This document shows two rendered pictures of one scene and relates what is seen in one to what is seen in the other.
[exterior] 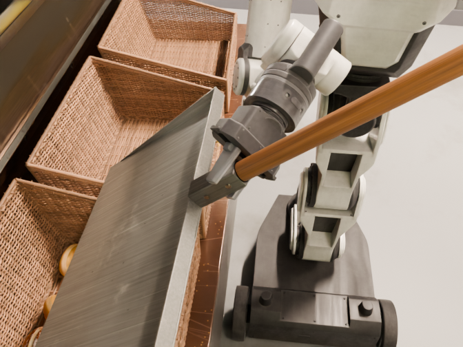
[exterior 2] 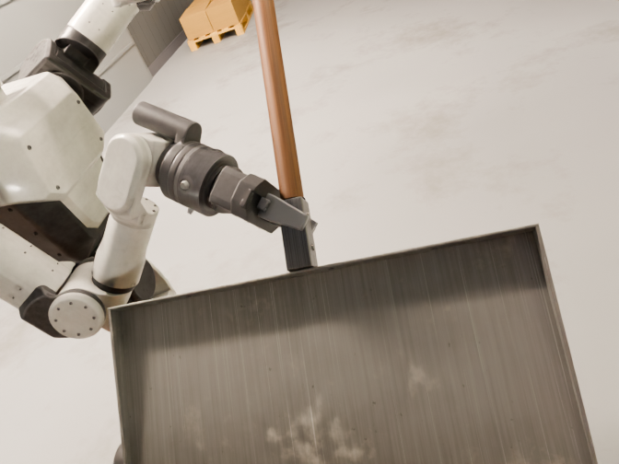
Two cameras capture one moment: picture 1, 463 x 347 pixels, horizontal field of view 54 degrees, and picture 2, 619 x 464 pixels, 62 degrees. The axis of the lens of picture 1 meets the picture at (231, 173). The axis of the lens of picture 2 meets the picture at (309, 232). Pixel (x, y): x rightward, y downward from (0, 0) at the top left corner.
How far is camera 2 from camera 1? 65 cm
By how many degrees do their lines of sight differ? 59
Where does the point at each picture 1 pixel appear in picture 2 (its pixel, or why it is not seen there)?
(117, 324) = (469, 355)
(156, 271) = (399, 314)
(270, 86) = (200, 157)
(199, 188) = (306, 246)
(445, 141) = (90, 353)
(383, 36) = (92, 177)
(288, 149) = (290, 134)
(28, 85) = not seen: outside the picture
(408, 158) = (102, 388)
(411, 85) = (273, 23)
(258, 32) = (29, 268)
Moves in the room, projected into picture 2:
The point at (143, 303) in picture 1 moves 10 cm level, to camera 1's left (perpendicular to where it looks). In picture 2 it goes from (442, 315) to (467, 387)
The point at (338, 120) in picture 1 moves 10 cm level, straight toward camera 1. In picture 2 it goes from (281, 82) to (353, 66)
